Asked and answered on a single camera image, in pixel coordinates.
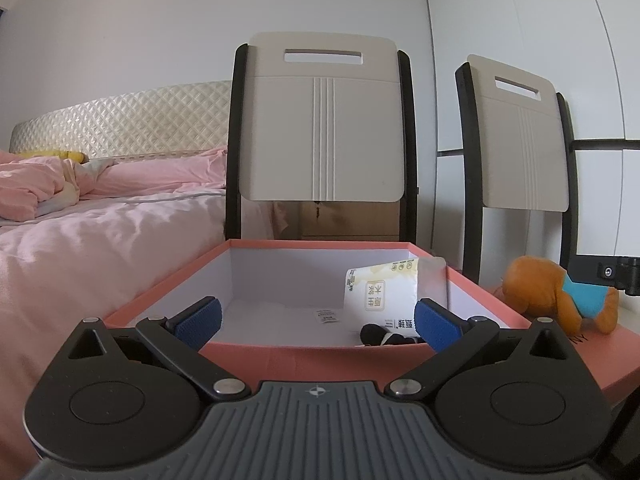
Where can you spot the small white sachet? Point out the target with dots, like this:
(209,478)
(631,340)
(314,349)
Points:
(325,316)

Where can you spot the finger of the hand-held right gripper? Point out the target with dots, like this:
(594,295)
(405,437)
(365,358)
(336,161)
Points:
(607,271)

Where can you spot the wooden nightstand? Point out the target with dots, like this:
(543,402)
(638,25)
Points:
(350,220)

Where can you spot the crumpled pink blanket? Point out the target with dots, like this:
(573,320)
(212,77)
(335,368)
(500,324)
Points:
(30,185)

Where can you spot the pink pillow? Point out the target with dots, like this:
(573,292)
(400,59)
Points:
(160,172)

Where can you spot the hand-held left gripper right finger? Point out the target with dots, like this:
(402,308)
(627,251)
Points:
(437,327)

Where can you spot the orange plush toy blue shirt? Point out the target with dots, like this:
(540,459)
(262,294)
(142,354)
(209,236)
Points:
(540,285)

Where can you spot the white wardrobe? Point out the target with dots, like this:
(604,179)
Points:
(550,20)

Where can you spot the pink bed sheet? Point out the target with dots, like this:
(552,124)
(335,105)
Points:
(100,260)

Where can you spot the black white plush toy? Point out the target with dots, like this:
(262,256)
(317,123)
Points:
(372,334)

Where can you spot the pink cardboard box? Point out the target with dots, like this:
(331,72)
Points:
(320,360)

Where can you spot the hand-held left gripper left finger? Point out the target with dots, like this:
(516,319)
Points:
(200,322)

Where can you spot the white yellow tissue packet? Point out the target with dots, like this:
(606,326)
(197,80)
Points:
(380,290)

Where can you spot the yellow pillow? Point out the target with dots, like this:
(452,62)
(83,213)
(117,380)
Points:
(50,154)

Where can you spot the cream quilted headboard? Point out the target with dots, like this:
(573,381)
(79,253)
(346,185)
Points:
(140,120)

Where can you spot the white chair black frame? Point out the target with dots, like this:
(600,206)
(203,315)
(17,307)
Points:
(520,160)
(320,125)

